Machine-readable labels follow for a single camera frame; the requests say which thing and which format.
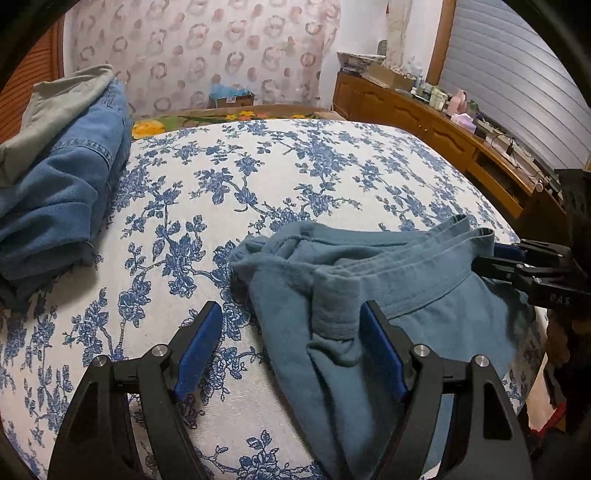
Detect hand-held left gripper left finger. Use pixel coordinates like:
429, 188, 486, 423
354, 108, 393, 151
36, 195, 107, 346
47, 301, 225, 480

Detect open cardboard box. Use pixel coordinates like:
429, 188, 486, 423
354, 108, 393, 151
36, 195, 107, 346
367, 62, 416, 90

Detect grey green folded pants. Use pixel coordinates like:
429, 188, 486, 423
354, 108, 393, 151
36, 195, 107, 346
0, 65, 115, 188

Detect blue denim jeans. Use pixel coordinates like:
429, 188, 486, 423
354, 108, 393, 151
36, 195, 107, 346
0, 78, 134, 308

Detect white blue floral bedsheet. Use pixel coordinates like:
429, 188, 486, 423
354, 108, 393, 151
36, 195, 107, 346
0, 117, 541, 480

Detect grey window blind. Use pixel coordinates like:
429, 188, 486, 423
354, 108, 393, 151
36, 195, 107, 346
438, 0, 591, 169

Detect circle patterned cloth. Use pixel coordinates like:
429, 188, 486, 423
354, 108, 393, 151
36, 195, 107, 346
62, 0, 342, 121

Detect yellow flowered blanket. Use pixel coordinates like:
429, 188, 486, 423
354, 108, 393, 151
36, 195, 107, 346
131, 104, 333, 141

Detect wooden slatted headboard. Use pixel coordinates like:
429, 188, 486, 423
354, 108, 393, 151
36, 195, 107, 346
0, 21, 65, 144

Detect wooden cabinet desk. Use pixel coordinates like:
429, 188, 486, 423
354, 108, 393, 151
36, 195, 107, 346
332, 71, 573, 232

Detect wooden window frame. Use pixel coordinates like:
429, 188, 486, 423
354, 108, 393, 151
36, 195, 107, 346
425, 0, 458, 88

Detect beige tied curtain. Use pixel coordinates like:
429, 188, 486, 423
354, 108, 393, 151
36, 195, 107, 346
385, 0, 408, 68

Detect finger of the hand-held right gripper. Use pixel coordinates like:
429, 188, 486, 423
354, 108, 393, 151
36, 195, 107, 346
471, 257, 546, 292
494, 240, 575, 267

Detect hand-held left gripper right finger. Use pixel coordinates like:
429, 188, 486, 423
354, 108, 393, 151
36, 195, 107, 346
360, 300, 532, 480

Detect cardboard box with blue cloth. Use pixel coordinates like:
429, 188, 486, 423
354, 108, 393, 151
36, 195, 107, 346
209, 83, 256, 108

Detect stack of newspapers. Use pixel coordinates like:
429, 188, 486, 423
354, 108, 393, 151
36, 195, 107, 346
337, 51, 386, 72

